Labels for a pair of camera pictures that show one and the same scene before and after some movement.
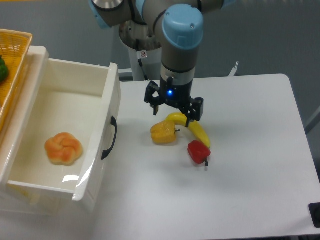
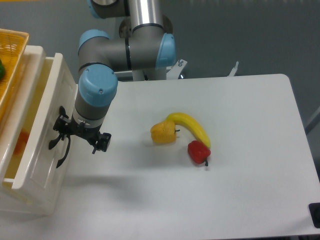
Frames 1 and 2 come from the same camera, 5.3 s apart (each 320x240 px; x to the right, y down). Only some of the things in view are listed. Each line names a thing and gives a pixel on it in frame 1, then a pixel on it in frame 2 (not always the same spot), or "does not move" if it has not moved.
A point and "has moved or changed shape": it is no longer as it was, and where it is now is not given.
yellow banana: x=179 y=118 does not move
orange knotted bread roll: x=63 y=149 to x=21 y=142
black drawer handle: x=106 y=152 to x=52 y=142
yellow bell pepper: x=163 y=132 does not move
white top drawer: x=62 y=133 has moved or changed shape
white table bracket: x=233 y=71 does not move
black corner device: x=314 y=209 does not move
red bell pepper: x=198 y=153 does not move
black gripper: x=175 y=95 to x=64 y=125
